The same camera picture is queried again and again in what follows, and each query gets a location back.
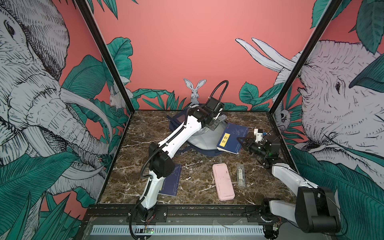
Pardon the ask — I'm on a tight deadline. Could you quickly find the navy blue notebook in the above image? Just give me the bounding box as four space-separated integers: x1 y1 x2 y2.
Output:
217 123 249 155
159 164 182 197

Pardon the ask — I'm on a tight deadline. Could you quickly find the navy blue student backpack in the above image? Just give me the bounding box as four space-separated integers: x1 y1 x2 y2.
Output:
159 105 227 158

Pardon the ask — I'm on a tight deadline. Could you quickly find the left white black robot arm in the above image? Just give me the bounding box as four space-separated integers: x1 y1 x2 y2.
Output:
134 97 225 223

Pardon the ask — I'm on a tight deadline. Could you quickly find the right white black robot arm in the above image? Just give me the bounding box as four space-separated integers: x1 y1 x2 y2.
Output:
237 136 342 235

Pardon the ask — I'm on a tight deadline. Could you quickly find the clear plastic small case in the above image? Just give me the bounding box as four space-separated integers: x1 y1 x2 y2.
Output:
237 164 246 188

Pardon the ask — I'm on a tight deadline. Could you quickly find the pink pencil case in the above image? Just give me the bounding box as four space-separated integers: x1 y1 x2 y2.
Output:
212 163 235 201

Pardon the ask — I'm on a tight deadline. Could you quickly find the black front mounting rail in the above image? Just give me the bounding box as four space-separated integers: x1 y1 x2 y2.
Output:
84 204 283 224

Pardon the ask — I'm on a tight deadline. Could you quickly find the right black frame post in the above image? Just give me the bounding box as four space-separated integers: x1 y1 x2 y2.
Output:
269 0 342 116

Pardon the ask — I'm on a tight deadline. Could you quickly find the black frame post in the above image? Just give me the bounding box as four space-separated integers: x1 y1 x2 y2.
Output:
269 0 342 116
75 0 135 114

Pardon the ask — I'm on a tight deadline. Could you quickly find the white perforated cable duct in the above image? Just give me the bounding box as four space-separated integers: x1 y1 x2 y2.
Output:
90 225 264 237

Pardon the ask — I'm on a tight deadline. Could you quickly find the left black frame post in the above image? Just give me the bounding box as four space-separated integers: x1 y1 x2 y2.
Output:
75 0 135 114

